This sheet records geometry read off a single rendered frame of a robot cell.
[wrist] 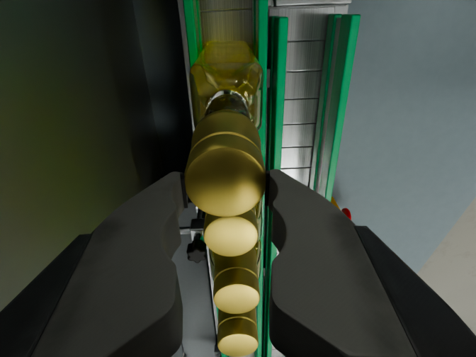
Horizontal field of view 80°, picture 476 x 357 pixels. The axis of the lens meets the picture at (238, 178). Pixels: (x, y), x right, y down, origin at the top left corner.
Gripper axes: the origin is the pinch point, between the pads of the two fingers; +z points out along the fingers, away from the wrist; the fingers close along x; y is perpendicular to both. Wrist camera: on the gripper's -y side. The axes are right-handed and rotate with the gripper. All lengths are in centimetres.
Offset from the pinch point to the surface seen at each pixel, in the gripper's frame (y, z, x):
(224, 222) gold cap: 4.6, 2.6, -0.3
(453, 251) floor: 127, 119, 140
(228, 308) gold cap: 12.6, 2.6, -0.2
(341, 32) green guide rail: -4.0, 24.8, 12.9
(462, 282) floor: 157, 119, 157
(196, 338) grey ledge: 63, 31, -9
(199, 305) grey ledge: 51, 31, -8
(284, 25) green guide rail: -4.8, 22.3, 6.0
